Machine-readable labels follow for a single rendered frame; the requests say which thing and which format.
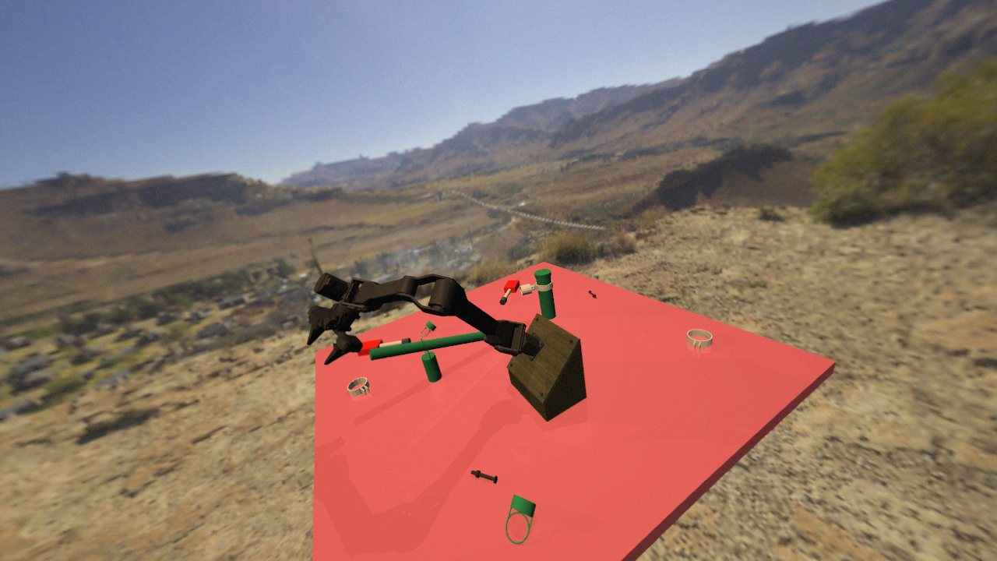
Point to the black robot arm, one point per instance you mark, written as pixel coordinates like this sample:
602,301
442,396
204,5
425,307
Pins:
448,299

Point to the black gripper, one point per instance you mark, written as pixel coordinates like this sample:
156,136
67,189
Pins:
345,343

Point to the beige cup with side tab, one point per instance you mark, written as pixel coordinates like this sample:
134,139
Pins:
527,288

